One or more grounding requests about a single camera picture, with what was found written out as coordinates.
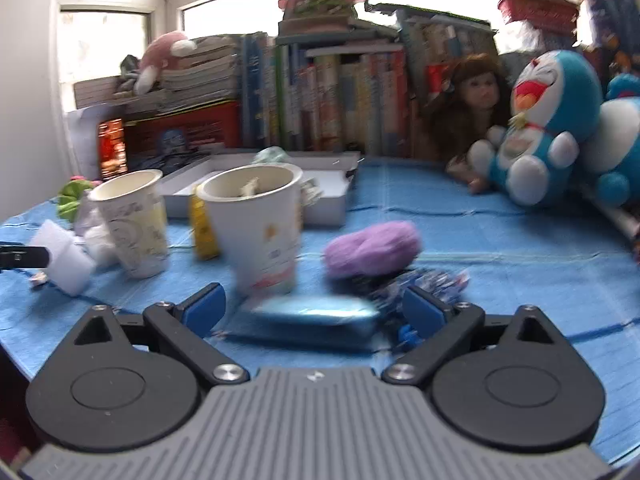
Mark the blue cat plush toy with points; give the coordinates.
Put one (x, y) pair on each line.
(550, 125)

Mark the white paper sheets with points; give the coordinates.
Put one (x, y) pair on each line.
(82, 135)

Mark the red patterned toy box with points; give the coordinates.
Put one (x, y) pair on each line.
(540, 5)

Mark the stack of lying books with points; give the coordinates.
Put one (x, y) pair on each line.
(200, 80)

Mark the dark blue patterned cloth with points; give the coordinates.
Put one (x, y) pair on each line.
(425, 280)

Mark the pink and white plush toy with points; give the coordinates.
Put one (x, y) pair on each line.
(160, 55)

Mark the red cardboard box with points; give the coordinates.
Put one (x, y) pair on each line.
(200, 127)

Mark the brown-haired doll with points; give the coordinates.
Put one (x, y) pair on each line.
(475, 100)

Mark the blue and white plush toy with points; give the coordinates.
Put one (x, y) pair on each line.
(620, 130)

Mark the pink scrunchie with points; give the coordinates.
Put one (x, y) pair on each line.
(78, 178)

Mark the pale green floral cloth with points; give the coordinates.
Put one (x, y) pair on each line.
(272, 154)

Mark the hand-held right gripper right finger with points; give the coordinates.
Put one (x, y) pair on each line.
(422, 306)

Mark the purple plush toy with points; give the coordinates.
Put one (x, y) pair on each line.
(370, 247)

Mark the white sponge block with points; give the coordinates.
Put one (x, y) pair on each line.
(62, 255)

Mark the blue quilted table mat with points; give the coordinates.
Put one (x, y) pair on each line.
(500, 270)

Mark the white shallow box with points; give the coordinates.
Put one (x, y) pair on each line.
(325, 205)

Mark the blue patterned toy box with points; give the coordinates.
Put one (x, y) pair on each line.
(610, 25)

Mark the green scrunchie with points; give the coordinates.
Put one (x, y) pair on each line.
(72, 200)

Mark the paper cup with red print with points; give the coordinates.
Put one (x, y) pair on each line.
(255, 240)

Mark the light blue pouch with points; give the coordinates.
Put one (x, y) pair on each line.
(310, 320)

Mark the paper cup with yellow print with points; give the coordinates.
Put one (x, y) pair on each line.
(132, 225)

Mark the row of upright books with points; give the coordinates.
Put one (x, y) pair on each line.
(340, 105)

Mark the white window frame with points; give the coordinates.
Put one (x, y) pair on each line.
(165, 0)

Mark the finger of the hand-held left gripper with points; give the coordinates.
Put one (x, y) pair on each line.
(25, 257)

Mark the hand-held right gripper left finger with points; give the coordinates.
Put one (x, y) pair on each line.
(205, 306)

